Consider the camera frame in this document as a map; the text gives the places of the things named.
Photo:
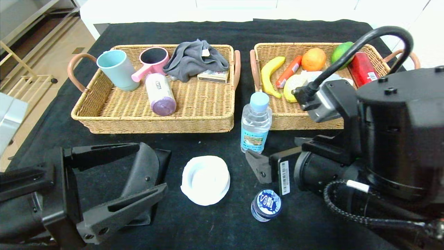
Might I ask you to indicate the yellow lemon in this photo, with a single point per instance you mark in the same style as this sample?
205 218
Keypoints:
289 95

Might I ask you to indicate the green mango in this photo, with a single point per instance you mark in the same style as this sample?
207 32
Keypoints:
341 48

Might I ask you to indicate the white yogurt bottle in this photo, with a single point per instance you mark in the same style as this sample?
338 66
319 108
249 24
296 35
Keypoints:
308 75

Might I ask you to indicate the red soda can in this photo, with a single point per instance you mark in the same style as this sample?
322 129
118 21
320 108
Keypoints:
362 69

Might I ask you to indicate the orange red sausage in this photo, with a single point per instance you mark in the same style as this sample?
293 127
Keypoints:
289 71

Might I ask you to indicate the yellow banana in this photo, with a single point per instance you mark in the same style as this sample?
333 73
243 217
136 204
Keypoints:
266 77

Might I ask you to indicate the silver grey metal box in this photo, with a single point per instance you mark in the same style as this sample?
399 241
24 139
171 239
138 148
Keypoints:
12 121

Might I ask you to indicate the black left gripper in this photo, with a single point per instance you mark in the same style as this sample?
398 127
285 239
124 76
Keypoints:
61 189

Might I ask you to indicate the water bottle blue cap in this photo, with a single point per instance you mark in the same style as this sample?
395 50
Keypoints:
256 125

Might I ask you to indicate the orange fruit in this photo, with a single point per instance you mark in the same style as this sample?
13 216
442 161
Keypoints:
313 60

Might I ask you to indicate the black table cloth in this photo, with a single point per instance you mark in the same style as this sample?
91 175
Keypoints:
215 146

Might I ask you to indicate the grey metal shelf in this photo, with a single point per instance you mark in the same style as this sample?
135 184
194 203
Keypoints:
31 20

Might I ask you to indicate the white round lid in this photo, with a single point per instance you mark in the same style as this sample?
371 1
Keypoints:
205 180

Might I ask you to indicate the beige wooden rack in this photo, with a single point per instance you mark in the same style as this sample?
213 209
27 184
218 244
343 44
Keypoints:
14 54

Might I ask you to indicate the small printed card box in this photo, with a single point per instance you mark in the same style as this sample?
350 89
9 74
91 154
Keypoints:
213 76

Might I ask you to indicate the light blue plastic cup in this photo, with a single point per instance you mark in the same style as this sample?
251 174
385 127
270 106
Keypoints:
118 72

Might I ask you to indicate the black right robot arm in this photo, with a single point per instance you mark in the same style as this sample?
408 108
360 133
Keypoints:
399 139

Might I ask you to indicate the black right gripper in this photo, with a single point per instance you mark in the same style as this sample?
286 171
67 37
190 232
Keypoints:
283 176

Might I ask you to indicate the small bottle blue lid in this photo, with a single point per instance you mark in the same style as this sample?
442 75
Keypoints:
267 204

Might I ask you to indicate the pink purple cylinder bottle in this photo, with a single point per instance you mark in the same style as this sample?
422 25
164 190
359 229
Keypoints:
159 93

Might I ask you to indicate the black glasses case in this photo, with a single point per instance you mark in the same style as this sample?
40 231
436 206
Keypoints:
144 173

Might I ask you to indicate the grey cloth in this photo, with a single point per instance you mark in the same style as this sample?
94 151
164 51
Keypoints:
194 58

